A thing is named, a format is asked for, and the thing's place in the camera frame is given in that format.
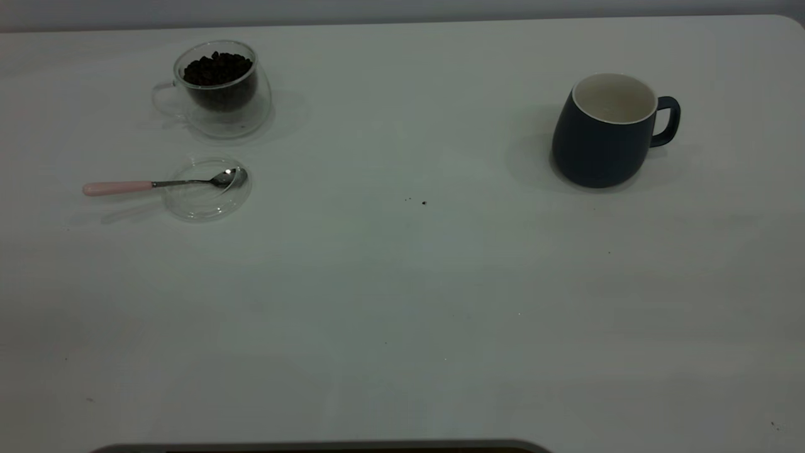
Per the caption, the dark coffee beans pile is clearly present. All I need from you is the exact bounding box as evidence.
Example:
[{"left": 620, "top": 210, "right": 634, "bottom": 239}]
[{"left": 182, "top": 50, "right": 257, "bottom": 113}]

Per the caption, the double-walled glass cup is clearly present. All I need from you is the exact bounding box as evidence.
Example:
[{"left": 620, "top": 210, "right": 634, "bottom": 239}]
[{"left": 151, "top": 39, "right": 273, "bottom": 140}]

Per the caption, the dark blue-grey ceramic mug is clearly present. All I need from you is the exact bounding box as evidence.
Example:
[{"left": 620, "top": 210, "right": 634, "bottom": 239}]
[{"left": 552, "top": 73, "right": 681, "bottom": 189}]

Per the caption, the pink-handled metal spoon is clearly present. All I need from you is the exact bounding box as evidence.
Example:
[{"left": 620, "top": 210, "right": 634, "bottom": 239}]
[{"left": 82, "top": 167, "right": 243, "bottom": 197}]

